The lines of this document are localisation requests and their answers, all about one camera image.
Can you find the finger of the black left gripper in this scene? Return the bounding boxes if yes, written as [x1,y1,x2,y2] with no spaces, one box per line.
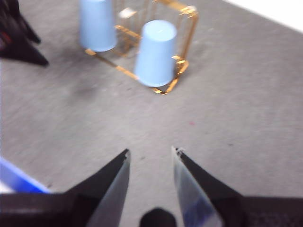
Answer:
[0,23,49,67]
[9,0,42,44]

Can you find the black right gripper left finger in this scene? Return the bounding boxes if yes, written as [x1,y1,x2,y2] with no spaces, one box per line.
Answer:
[0,148,131,227]

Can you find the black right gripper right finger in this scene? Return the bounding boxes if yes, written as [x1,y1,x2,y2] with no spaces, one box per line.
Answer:
[171,146,303,227]

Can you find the blue ribbed plastic cup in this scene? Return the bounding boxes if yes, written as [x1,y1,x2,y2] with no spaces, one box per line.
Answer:
[133,19,178,88]
[79,0,118,53]

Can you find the blue tape strip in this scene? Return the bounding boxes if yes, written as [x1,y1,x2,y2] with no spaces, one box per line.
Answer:
[0,157,51,194]

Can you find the gold wire cup rack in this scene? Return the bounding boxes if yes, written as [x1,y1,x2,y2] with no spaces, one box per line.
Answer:
[84,0,199,96]

